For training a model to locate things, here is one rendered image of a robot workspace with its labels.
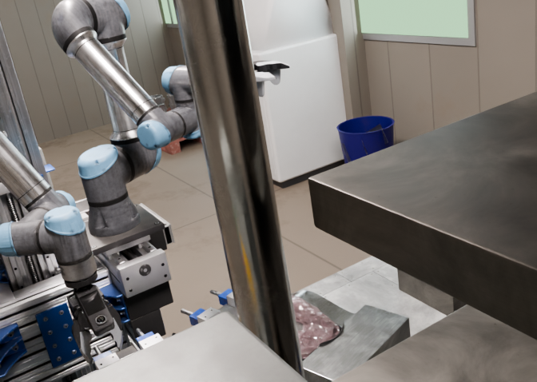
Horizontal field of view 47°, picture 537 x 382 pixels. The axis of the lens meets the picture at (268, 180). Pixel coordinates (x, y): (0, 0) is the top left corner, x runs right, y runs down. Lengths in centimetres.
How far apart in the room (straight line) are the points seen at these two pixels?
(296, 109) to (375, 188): 405
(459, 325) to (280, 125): 380
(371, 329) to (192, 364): 99
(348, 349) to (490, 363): 68
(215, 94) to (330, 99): 418
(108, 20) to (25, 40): 572
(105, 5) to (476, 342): 135
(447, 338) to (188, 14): 46
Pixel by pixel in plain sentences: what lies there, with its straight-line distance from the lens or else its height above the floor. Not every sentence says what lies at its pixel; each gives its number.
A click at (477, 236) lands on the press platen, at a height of 154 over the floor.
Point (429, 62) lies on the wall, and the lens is 430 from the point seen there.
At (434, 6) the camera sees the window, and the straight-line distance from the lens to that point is 417.
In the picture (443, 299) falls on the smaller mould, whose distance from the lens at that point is 163.
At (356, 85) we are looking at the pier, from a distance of 474.
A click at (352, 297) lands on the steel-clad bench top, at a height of 80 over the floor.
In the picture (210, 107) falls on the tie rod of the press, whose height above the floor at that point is 161.
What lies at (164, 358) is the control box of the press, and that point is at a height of 147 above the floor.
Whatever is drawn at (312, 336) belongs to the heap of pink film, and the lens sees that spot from 145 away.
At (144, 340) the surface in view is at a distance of 153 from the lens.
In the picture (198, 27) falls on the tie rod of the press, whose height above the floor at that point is 168.
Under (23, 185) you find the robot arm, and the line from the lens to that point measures 149.
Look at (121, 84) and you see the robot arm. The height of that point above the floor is 147.
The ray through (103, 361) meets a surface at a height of 92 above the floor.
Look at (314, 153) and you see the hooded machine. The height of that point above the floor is 21.
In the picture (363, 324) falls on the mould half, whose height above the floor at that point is 91.
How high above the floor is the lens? 174
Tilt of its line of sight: 21 degrees down
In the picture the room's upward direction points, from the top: 10 degrees counter-clockwise
